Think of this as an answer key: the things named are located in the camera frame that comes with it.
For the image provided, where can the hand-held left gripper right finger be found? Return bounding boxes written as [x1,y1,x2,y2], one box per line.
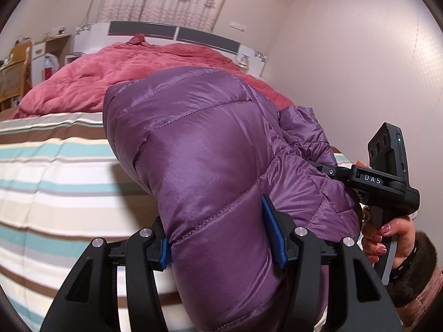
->
[261,194,404,332]

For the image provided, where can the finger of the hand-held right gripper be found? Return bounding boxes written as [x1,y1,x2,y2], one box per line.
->
[307,161,354,182]

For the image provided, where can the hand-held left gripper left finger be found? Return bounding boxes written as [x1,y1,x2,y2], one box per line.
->
[40,216,171,332]

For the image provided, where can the purple quilted down jacket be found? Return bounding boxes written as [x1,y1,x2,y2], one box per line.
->
[103,66,362,332]

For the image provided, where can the person's right forearm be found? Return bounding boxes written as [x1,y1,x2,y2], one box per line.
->
[384,230,443,332]

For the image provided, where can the person's right hand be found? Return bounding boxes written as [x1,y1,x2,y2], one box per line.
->
[360,216,418,270]

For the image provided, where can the striped bed sheet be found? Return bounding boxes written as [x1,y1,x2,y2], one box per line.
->
[0,111,357,332]

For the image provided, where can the pink comforter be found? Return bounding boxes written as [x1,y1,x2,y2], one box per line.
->
[9,34,295,120]

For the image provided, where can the white plastic jug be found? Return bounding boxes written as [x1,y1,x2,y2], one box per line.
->
[43,53,60,82]

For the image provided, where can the white and grey headboard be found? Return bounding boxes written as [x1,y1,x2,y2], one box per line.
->
[73,21,269,78]

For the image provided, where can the wicker chair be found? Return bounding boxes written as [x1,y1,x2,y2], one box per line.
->
[0,63,27,110]

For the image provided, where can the wooden bedside cabinet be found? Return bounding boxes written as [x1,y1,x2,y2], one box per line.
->
[33,35,74,87]

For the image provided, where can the wooden chair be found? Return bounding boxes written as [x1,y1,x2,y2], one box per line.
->
[10,41,34,88]

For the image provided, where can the clutter on cabinet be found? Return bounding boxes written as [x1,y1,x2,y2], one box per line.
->
[43,26,67,39]

